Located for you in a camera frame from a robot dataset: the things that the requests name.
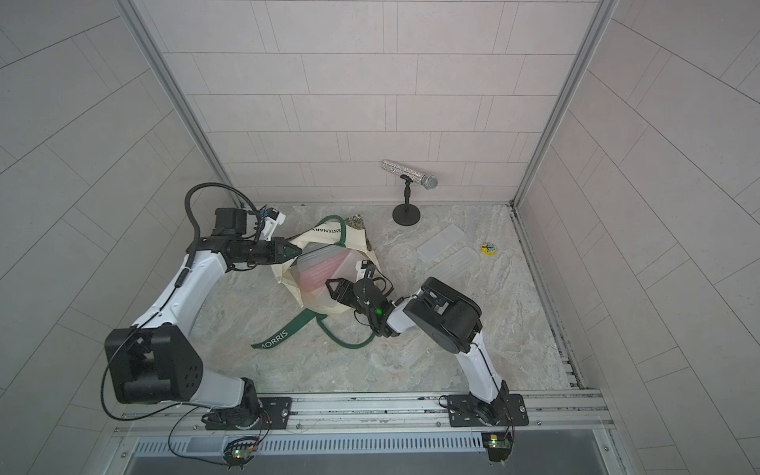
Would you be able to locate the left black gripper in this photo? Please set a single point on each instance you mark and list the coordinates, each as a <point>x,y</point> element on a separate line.
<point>277,250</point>

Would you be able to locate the aluminium mounting rail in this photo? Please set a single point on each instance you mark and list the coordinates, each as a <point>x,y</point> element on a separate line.
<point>423,412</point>

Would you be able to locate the green circuit board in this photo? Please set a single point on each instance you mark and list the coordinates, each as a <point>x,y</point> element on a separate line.
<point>498,446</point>
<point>239,452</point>

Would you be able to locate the clear translucent pencil case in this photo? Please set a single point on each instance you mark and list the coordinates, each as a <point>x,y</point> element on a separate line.
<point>438,244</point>

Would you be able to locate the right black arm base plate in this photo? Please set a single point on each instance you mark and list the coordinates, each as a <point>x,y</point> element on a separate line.
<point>467,411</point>

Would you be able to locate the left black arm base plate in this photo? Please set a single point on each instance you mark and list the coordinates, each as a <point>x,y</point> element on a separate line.
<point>266,413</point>

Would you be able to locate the pink translucent pencil case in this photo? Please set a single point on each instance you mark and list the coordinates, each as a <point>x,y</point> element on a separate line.
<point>323,262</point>

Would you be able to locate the black microphone stand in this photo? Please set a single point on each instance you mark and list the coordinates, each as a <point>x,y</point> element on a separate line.
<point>406,214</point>

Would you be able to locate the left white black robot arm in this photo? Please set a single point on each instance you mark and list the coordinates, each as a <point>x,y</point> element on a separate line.
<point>153,361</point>

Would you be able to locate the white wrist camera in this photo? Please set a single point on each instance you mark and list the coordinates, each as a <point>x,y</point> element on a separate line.
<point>363,267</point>
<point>271,220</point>

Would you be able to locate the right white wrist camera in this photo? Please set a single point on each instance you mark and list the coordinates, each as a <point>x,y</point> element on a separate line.
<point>363,267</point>

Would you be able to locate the small yellow toy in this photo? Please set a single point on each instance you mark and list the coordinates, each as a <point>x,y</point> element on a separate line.
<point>489,249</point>

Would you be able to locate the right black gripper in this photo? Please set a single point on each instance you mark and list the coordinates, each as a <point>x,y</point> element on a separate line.
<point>346,297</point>

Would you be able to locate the ribbed clear pencil case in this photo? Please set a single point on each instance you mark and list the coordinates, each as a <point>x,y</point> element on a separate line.
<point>458,264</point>

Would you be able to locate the silver glitter microphone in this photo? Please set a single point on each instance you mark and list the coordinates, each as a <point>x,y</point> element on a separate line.
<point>428,181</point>

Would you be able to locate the cream canvas tote bag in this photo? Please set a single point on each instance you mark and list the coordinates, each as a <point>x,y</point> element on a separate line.
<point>317,306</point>

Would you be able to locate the left green circuit board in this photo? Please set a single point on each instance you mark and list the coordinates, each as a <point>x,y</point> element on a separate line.
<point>239,452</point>

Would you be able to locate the right green circuit board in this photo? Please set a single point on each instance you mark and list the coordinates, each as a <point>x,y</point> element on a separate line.
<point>498,446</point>

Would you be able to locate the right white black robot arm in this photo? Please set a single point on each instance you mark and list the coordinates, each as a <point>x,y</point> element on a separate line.
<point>453,321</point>

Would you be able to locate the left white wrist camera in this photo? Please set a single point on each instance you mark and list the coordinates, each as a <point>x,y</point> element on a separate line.
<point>271,220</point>

